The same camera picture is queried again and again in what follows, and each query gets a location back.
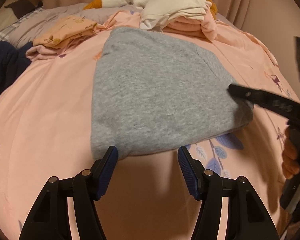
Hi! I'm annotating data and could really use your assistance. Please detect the pink printed duvet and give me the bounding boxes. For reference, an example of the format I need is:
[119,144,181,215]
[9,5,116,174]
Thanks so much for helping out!
[0,10,300,240]

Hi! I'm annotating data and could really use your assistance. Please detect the grey New York sweatshirt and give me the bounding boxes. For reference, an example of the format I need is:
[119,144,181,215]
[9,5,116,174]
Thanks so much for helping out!
[90,27,253,159]

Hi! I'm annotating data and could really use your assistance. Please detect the person's right hand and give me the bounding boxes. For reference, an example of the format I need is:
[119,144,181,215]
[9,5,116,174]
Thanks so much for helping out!
[282,127,300,179]

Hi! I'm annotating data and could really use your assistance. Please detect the white folded garment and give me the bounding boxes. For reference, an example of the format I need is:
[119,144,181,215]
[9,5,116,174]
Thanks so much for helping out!
[140,0,212,30]

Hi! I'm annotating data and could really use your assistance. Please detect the navy crumpled garment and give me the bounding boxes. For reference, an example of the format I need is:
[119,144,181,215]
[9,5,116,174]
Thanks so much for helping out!
[0,41,32,95]

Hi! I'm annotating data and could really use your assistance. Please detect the dark brown cushion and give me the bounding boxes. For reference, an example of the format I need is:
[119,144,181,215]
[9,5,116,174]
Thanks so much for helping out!
[4,0,43,19]

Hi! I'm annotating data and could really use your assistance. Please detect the grey lilac blanket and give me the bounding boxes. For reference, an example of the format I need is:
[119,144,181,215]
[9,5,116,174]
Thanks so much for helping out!
[5,3,141,48]

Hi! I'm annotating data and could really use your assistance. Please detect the plaid pillow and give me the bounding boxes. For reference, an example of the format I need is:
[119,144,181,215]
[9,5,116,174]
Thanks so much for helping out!
[0,7,44,41]

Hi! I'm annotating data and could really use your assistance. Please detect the orange printed folded garment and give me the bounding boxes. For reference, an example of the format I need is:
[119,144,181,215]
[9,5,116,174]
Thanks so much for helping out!
[33,15,98,49]

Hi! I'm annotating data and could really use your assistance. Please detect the pink folded garment pile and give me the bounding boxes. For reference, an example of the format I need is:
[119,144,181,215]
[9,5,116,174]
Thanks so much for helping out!
[163,11,218,41]

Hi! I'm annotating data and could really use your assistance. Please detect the beige pillow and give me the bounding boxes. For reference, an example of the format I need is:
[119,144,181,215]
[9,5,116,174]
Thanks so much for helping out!
[0,7,18,31]

